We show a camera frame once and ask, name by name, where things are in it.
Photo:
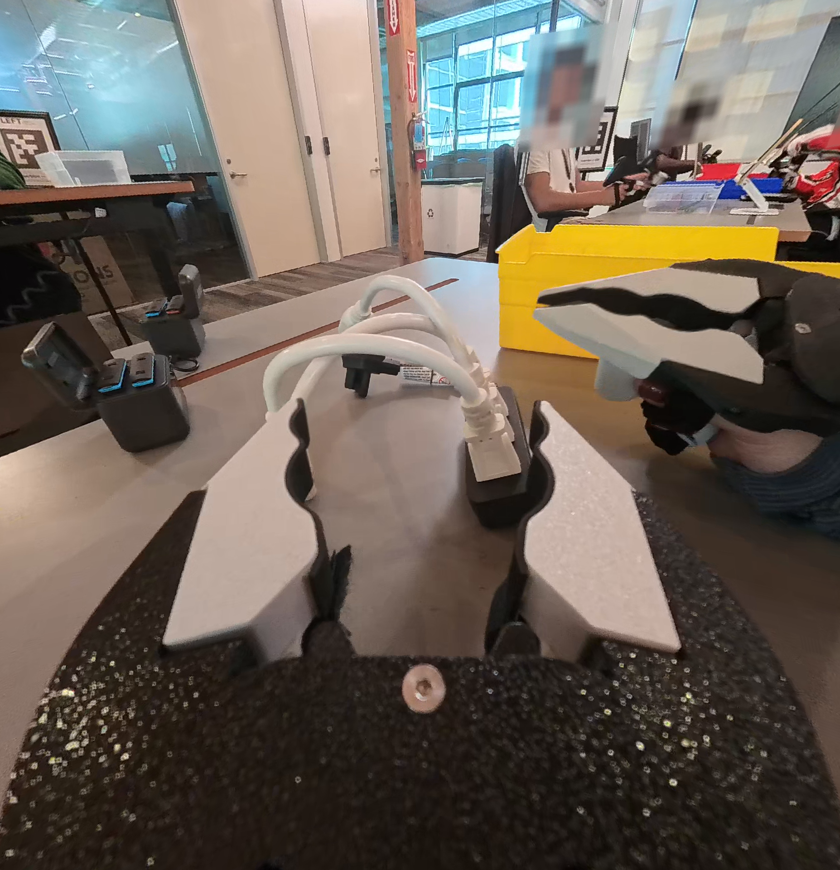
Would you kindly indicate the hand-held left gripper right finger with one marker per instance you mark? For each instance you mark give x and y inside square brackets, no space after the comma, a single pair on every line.
[590,544]

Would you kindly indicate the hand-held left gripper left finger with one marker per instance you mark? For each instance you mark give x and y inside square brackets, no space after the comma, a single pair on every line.
[250,530]

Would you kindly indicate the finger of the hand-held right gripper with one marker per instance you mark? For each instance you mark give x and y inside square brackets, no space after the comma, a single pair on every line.
[664,282]
[664,350]

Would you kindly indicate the person's right forearm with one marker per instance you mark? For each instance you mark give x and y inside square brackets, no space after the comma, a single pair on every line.
[814,496]

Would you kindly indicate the person's right hand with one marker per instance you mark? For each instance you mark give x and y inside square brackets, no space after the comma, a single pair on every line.
[766,448]

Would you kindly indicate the grey office desk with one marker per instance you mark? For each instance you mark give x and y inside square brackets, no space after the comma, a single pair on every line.
[698,221]

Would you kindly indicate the yellow plastic bin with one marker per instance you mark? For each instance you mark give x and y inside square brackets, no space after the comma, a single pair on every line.
[597,251]

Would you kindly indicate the clear plastic box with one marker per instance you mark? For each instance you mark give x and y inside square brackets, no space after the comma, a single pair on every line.
[682,197]
[87,170]

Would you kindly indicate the blue parts bin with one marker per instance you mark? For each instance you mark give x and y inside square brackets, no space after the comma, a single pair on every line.
[763,183]

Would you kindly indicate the black battery charger case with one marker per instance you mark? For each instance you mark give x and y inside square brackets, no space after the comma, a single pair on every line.
[145,414]
[172,336]

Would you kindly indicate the red white jacket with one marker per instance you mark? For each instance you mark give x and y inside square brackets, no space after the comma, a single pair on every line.
[824,183]

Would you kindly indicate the black office chair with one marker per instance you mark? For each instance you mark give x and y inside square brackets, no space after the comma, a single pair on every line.
[505,204]

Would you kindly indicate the white recycling bin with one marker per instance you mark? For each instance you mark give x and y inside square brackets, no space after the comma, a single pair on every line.
[454,217]

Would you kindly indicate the red fire extinguisher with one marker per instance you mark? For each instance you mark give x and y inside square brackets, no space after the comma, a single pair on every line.
[420,146]

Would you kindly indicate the brown cardboard box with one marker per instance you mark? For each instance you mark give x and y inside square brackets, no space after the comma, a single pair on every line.
[100,272]

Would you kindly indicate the white door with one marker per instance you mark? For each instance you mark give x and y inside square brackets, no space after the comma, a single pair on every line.
[352,102]
[257,102]

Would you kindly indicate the wooden-top desk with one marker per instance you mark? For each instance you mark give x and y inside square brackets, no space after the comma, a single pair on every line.
[87,194]

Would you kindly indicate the framed marker sign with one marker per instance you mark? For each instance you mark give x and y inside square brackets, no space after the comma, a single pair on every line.
[22,146]

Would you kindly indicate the wooden support post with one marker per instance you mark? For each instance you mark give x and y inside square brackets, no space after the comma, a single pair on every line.
[403,204]

